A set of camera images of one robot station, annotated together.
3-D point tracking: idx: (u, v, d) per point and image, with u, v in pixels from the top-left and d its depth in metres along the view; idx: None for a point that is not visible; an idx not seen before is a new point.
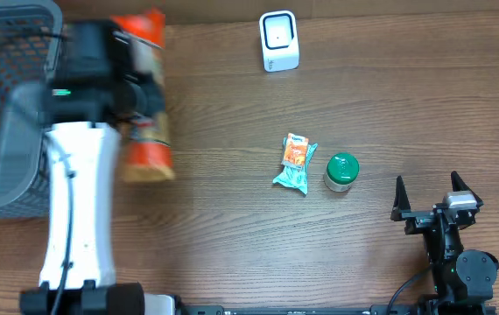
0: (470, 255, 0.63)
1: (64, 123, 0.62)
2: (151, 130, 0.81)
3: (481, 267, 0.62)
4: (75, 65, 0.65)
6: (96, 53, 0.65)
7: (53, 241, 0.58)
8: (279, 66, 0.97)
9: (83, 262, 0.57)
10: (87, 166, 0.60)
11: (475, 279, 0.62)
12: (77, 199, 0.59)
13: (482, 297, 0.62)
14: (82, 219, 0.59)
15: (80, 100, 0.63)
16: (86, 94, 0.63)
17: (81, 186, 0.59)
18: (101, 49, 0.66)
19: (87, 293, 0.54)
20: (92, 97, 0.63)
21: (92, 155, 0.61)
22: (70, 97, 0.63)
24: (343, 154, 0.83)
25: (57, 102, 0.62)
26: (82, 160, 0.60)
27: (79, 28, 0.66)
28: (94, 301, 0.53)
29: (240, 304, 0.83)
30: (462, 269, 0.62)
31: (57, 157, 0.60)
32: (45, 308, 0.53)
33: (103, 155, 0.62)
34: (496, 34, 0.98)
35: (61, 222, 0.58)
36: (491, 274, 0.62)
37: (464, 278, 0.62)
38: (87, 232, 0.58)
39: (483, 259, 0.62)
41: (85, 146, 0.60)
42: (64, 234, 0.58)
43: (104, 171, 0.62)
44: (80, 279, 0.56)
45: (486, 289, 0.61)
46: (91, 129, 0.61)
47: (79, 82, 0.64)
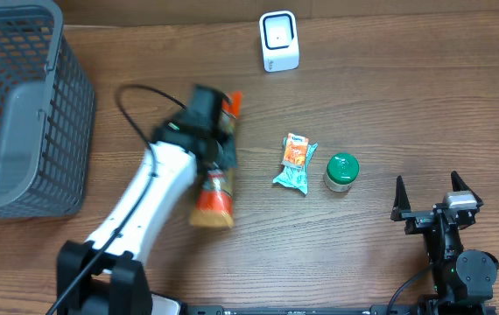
0: (470, 255, 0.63)
1: (165, 143, 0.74)
2: (221, 180, 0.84)
3: (481, 268, 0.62)
4: (188, 114, 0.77)
6: (205, 111, 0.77)
7: (115, 214, 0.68)
8: (279, 66, 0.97)
9: (130, 238, 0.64)
10: (166, 175, 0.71)
11: (475, 279, 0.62)
12: (150, 192, 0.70)
13: (482, 297, 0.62)
14: (145, 209, 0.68)
15: (182, 136, 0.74)
16: (188, 134, 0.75)
17: (157, 187, 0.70)
18: (210, 110, 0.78)
19: (122, 261, 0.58)
20: (193, 138, 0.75)
21: (175, 168, 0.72)
22: (179, 131, 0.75)
24: (343, 154, 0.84)
25: (168, 131, 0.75)
26: (164, 169, 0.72)
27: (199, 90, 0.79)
28: (124, 269, 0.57)
29: (240, 304, 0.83)
30: (462, 269, 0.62)
31: (149, 162, 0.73)
32: (80, 263, 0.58)
33: (178, 179, 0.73)
34: (496, 34, 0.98)
35: (130, 203, 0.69)
36: (491, 274, 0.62)
37: (464, 278, 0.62)
38: (144, 217, 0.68)
39: (483, 259, 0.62)
41: (174, 160, 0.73)
42: (128, 211, 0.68)
43: (176, 185, 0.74)
44: (122, 249, 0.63)
45: (486, 289, 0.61)
46: (181, 153, 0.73)
47: (186, 125, 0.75)
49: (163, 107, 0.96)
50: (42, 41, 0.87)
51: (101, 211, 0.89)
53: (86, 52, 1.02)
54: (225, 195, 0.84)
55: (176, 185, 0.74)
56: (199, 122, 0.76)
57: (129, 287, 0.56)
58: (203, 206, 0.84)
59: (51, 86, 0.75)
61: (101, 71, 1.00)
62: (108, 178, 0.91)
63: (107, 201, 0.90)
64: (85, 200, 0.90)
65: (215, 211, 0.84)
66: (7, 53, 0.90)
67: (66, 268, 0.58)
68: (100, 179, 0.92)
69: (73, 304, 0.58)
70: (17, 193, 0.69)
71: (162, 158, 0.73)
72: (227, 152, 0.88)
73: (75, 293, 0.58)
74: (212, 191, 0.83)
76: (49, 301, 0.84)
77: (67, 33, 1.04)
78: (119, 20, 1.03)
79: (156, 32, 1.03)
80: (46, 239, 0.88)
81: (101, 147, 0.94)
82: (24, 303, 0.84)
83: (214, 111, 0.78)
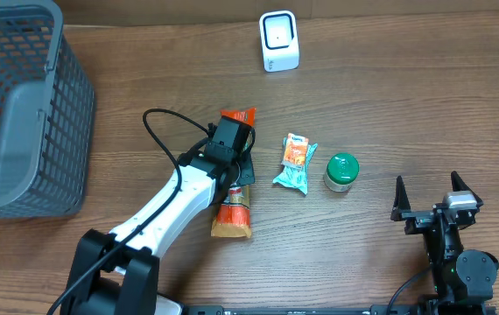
0: (470, 255, 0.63)
1: (191, 167, 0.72)
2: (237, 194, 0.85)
3: (481, 268, 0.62)
4: (212, 146, 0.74)
6: (229, 143, 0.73)
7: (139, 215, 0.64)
8: (279, 66, 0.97)
9: (151, 239, 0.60)
10: (191, 192, 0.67)
11: (475, 279, 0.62)
12: (172, 203, 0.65)
13: (482, 297, 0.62)
14: (168, 215, 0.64)
15: (205, 167, 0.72)
16: (212, 164, 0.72)
17: (179, 201, 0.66)
18: (235, 143, 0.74)
19: (141, 255, 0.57)
20: (216, 168, 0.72)
21: (200, 186, 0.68)
22: (204, 160, 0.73)
24: (343, 154, 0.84)
25: (194, 159, 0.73)
26: (188, 186, 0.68)
27: (225, 122, 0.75)
28: (141, 264, 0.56)
29: (241, 304, 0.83)
30: (462, 270, 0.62)
31: (174, 178, 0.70)
32: (98, 252, 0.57)
33: (200, 199, 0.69)
34: (497, 34, 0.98)
35: (154, 207, 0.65)
36: (492, 274, 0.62)
37: (465, 278, 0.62)
38: (165, 220, 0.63)
39: (483, 259, 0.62)
41: (200, 179, 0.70)
42: (152, 213, 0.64)
43: (198, 204, 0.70)
44: (142, 245, 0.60)
45: (486, 289, 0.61)
46: (205, 178, 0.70)
47: (210, 159, 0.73)
49: (163, 107, 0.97)
50: (42, 41, 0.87)
51: (101, 211, 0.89)
53: (86, 52, 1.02)
54: (243, 208, 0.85)
55: (197, 204, 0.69)
56: (222, 153, 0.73)
57: (143, 283, 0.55)
58: (223, 220, 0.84)
59: (51, 86, 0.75)
61: (101, 71, 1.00)
62: (108, 179, 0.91)
63: (107, 201, 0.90)
64: (85, 200, 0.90)
65: (237, 223, 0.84)
66: (7, 53, 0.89)
67: (84, 254, 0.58)
68: (100, 179, 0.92)
69: (81, 295, 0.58)
70: (17, 194, 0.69)
71: (187, 178, 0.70)
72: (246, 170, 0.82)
73: (87, 282, 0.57)
74: (231, 206, 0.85)
76: (49, 301, 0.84)
77: (67, 33, 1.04)
78: (119, 20, 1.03)
79: (156, 32, 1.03)
80: (46, 239, 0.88)
81: (101, 147, 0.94)
82: (24, 303, 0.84)
83: (239, 142, 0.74)
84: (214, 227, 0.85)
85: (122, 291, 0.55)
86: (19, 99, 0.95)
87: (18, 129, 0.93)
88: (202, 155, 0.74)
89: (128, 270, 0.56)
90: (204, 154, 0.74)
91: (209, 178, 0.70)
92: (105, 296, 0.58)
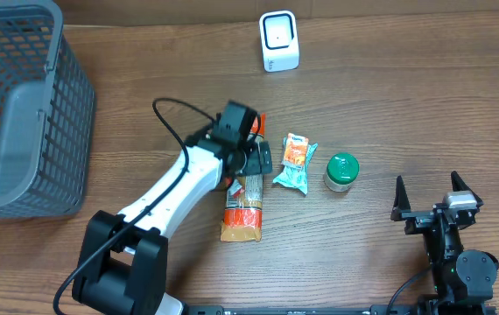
0: (470, 255, 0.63)
1: (198, 149, 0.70)
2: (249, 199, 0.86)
3: (481, 268, 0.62)
4: (219, 130, 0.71)
6: (236, 128, 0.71)
7: (146, 196, 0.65)
8: (279, 66, 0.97)
9: (158, 220, 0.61)
10: (198, 173, 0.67)
11: (475, 279, 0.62)
12: (179, 185, 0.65)
13: (482, 297, 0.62)
14: (176, 195, 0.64)
15: (212, 149, 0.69)
16: (218, 145, 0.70)
17: (187, 181, 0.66)
18: (242, 126, 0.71)
19: (150, 234, 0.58)
20: (221, 150, 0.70)
21: (206, 167, 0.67)
22: (209, 141, 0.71)
24: (343, 154, 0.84)
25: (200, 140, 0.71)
26: (195, 167, 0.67)
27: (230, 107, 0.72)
28: (151, 244, 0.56)
29: (241, 304, 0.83)
30: (463, 270, 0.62)
31: (181, 160, 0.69)
32: (108, 232, 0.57)
33: (206, 180, 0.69)
34: (497, 34, 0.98)
35: (162, 188, 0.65)
36: (491, 274, 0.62)
37: (465, 278, 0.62)
38: (173, 202, 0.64)
39: (483, 259, 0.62)
41: (207, 160, 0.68)
42: (160, 193, 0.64)
43: (203, 185, 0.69)
44: (150, 226, 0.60)
45: (486, 288, 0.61)
46: (211, 158, 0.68)
47: (217, 141, 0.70)
49: (163, 107, 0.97)
50: (42, 41, 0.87)
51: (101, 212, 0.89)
53: (85, 52, 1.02)
54: (258, 211, 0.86)
55: (203, 185, 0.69)
56: (228, 136, 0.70)
57: (153, 262, 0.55)
58: (232, 223, 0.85)
59: (51, 86, 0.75)
61: (101, 71, 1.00)
62: (108, 179, 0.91)
63: (107, 200, 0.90)
64: (85, 199, 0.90)
65: (248, 224, 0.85)
66: (7, 53, 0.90)
67: (93, 234, 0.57)
68: (100, 179, 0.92)
69: (91, 276, 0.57)
70: (17, 194, 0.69)
71: (194, 158, 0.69)
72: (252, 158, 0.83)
73: (98, 262, 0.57)
74: (240, 208, 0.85)
76: (50, 301, 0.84)
77: (67, 33, 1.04)
78: (119, 20, 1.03)
79: (156, 32, 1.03)
80: (47, 239, 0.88)
81: (101, 147, 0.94)
82: (24, 303, 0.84)
83: (246, 125, 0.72)
84: (225, 229, 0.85)
85: (134, 269, 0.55)
86: (20, 98, 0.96)
87: (17, 129, 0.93)
88: (208, 136, 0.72)
89: (137, 248, 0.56)
90: (210, 136, 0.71)
91: (215, 159, 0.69)
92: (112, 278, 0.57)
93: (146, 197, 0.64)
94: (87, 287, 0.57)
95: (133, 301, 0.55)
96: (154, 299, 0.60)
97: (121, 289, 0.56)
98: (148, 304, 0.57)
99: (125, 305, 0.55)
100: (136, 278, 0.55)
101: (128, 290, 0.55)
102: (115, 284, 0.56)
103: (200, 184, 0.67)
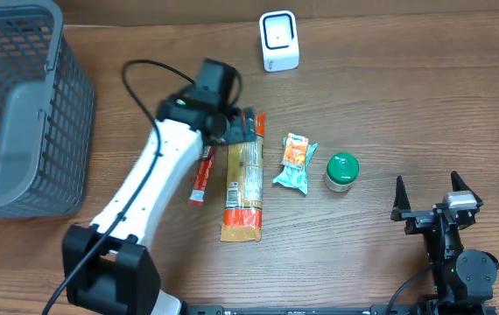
0: (470, 255, 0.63)
1: (172, 119, 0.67)
2: (250, 198, 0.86)
3: (481, 269, 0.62)
4: (195, 92, 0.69)
6: (214, 87, 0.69)
7: (119, 195, 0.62)
8: (279, 66, 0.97)
9: (135, 220, 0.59)
10: (172, 154, 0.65)
11: (475, 279, 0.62)
12: (153, 174, 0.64)
13: (482, 297, 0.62)
14: (153, 187, 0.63)
15: (191, 114, 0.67)
16: (196, 110, 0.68)
17: (163, 167, 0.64)
18: (218, 87, 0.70)
19: (127, 244, 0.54)
20: (199, 116, 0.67)
21: (181, 145, 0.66)
22: (184, 107, 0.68)
24: (343, 154, 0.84)
25: (173, 107, 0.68)
26: (170, 149, 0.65)
27: (207, 67, 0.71)
28: (129, 257, 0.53)
29: (240, 304, 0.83)
30: (463, 271, 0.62)
31: (153, 141, 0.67)
32: (83, 248, 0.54)
33: (183, 160, 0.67)
34: (497, 34, 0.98)
35: (135, 183, 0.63)
36: (491, 274, 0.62)
37: (465, 279, 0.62)
38: (149, 199, 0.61)
39: (483, 259, 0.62)
41: (181, 137, 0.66)
42: (133, 191, 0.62)
43: (180, 167, 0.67)
44: (128, 233, 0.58)
45: (486, 289, 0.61)
46: (189, 131, 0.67)
47: (196, 103, 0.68)
49: None
50: (42, 41, 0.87)
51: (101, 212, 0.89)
53: (85, 52, 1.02)
54: (258, 212, 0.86)
55: (182, 164, 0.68)
56: (207, 99, 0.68)
57: (134, 274, 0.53)
58: (232, 223, 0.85)
59: (51, 86, 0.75)
61: (101, 71, 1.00)
62: (108, 179, 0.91)
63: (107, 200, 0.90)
64: (85, 199, 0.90)
65: (248, 224, 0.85)
66: (7, 53, 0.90)
67: (70, 253, 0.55)
68: (100, 179, 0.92)
69: (80, 286, 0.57)
70: (17, 193, 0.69)
71: (167, 137, 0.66)
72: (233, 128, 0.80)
73: (83, 276, 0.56)
74: (240, 208, 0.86)
76: None
77: (67, 33, 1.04)
78: (119, 20, 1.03)
79: (156, 32, 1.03)
80: (47, 239, 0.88)
81: (101, 147, 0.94)
82: (24, 302, 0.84)
83: (224, 85, 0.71)
84: (225, 230, 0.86)
85: (119, 281, 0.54)
86: (20, 98, 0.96)
87: (17, 129, 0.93)
88: (181, 101, 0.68)
89: (116, 262, 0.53)
90: (184, 101, 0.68)
91: (192, 131, 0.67)
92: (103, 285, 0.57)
93: (119, 197, 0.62)
94: (80, 296, 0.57)
95: (127, 305, 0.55)
96: (151, 294, 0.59)
97: (112, 295, 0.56)
98: (144, 303, 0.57)
99: (121, 310, 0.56)
100: (122, 288, 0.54)
101: (118, 297, 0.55)
102: (107, 290, 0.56)
103: (175, 166, 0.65)
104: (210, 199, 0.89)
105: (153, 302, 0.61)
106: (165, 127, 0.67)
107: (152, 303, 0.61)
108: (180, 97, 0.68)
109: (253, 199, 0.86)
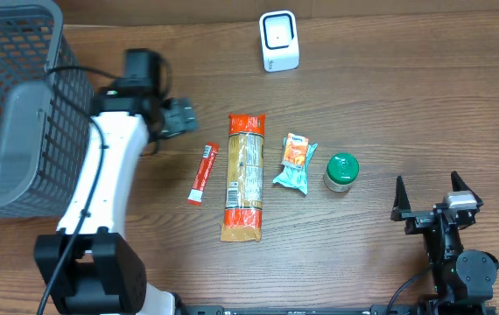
0: (470, 255, 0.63)
1: (108, 112, 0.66)
2: (250, 197, 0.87)
3: (481, 269, 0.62)
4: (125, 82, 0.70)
6: (143, 73, 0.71)
7: (76, 196, 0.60)
8: (279, 66, 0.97)
9: (100, 214, 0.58)
10: (118, 143, 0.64)
11: (475, 279, 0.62)
12: (104, 167, 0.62)
13: (483, 297, 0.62)
14: (108, 179, 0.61)
15: (126, 101, 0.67)
16: (129, 97, 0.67)
17: (111, 157, 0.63)
18: (146, 71, 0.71)
19: (99, 239, 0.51)
20: (134, 101, 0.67)
21: (125, 133, 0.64)
22: (116, 96, 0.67)
24: (343, 154, 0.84)
25: (106, 99, 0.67)
26: (115, 139, 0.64)
27: (133, 56, 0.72)
28: (102, 250, 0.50)
29: (240, 304, 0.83)
30: (463, 271, 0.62)
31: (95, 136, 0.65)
32: (57, 255, 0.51)
33: (132, 145, 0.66)
34: (497, 34, 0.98)
35: (85, 181, 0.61)
36: (491, 274, 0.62)
37: (465, 279, 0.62)
38: (107, 190, 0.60)
39: (483, 259, 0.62)
41: (122, 125, 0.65)
42: (89, 187, 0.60)
43: (130, 152, 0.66)
44: (97, 226, 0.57)
45: (486, 288, 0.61)
46: (128, 117, 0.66)
47: (128, 92, 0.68)
49: None
50: (42, 41, 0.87)
51: None
53: (85, 52, 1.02)
54: (258, 212, 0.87)
55: (134, 151, 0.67)
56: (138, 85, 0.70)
57: (115, 265, 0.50)
58: (232, 223, 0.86)
59: (51, 86, 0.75)
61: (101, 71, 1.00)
62: None
63: None
64: None
65: (248, 224, 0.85)
66: (8, 53, 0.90)
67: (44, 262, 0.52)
68: None
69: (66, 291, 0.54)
70: (17, 193, 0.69)
71: (108, 129, 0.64)
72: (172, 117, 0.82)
73: (66, 281, 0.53)
74: (241, 208, 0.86)
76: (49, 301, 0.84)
77: (67, 33, 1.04)
78: (119, 20, 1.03)
79: (156, 32, 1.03)
80: None
81: None
82: (24, 303, 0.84)
83: (152, 70, 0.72)
84: (225, 229, 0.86)
85: (101, 276, 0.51)
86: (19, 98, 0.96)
87: (17, 129, 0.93)
88: (113, 92, 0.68)
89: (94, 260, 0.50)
90: (115, 92, 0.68)
91: (131, 116, 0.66)
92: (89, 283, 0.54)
93: (78, 198, 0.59)
94: (69, 301, 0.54)
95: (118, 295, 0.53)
96: (138, 276, 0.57)
97: (101, 289, 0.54)
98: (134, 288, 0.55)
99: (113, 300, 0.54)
100: (108, 281, 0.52)
101: (107, 290, 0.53)
102: (94, 287, 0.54)
103: (125, 153, 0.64)
104: (211, 199, 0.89)
105: (143, 282, 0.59)
106: (103, 121, 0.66)
107: (143, 283, 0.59)
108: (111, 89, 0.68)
109: (252, 199, 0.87)
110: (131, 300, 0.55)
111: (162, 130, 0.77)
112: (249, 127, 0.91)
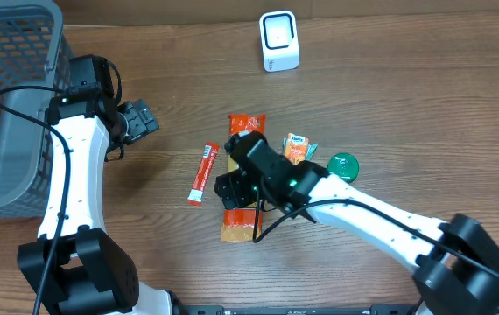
0: (243, 156, 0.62)
1: (65, 119, 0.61)
2: None
3: (267, 150, 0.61)
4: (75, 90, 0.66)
6: (93, 79, 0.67)
7: (52, 200, 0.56)
8: (278, 66, 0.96)
9: (77, 216, 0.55)
10: (82, 145, 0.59)
11: (271, 169, 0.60)
12: (73, 170, 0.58)
13: (283, 181, 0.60)
14: (80, 180, 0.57)
15: (79, 103, 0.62)
16: (80, 100, 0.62)
17: (78, 160, 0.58)
18: (96, 75, 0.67)
19: (80, 234, 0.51)
20: (88, 103, 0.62)
21: (87, 133, 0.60)
22: (69, 103, 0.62)
24: (343, 154, 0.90)
25: (59, 107, 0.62)
26: (79, 141, 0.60)
27: (79, 63, 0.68)
28: (87, 245, 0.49)
29: (240, 304, 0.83)
30: (253, 159, 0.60)
31: (58, 143, 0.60)
32: (42, 261, 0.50)
33: (96, 146, 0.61)
34: (497, 34, 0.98)
35: (58, 186, 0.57)
36: (276, 161, 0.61)
37: (255, 163, 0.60)
38: (80, 188, 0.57)
39: (268, 150, 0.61)
41: (82, 127, 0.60)
42: (61, 191, 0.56)
43: (98, 152, 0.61)
44: (75, 227, 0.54)
45: (275, 173, 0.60)
46: (86, 121, 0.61)
47: (80, 95, 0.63)
49: (163, 107, 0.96)
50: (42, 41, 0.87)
51: None
53: (86, 52, 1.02)
54: None
55: (101, 150, 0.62)
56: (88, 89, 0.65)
57: (101, 257, 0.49)
58: (232, 223, 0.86)
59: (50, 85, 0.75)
61: None
62: (107, 179, 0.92)
63: (107, 200, 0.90)
64: None
65: (248, 224, 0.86)
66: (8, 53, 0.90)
67: (30, 273, 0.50)
68: None
69: (60, 298, 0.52)
70: (15, 194, 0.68)
71: (67, 134, 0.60)
72: (131, 121, 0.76)
73: (55, 287, 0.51)
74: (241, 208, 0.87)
76: None
77: (67, 33, 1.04)
78: (119, 20, 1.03)
79: (156, 32, 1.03)
80: None
81: None
82: (24, 302, 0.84)
83: (101, 73, 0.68)
84: (225, 229, 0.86)
85: (90, 275, 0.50)
86: (19, 98, 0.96)
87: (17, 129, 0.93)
88: (66, 100, 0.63)
89: (80, 257, 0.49)
90: (66, 99, 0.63)
91: (88, 118, 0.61)
92: (81, 285, 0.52)
93: (52, 203, 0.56)
94: (63, 308, 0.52)
95: (112, 290, 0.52)
96: (130, 271, 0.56)
97: (94, 288, 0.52)
98: (127, 282, 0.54)
99: (107, 297, 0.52)
100: (98, 278, 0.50)
101: (99, 289, 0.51)
102: (87, 289, 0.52)
103: (92, 153, 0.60)
104: (211, 199, 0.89)
105: (135, 277, 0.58)
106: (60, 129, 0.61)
107: (136, 278, 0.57)
108: (64, 96, 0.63)
109: None
110: (126, 295, 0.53)
111: (121, 137, 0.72)
112: (249, 127, 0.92)
